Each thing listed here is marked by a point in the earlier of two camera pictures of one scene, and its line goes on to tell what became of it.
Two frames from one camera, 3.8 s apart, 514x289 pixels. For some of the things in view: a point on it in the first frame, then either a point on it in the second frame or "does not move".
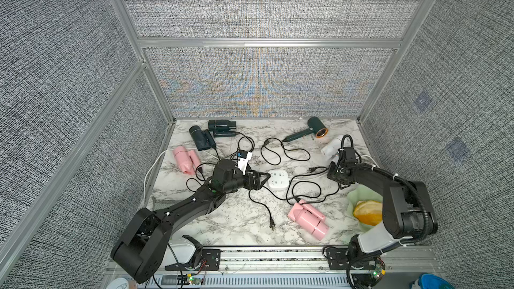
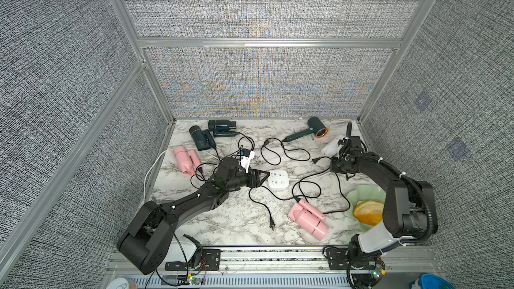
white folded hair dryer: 330,149 does not move
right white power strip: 278,180 does not move
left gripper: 255,185 does not move
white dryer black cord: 310,174 → 314,160
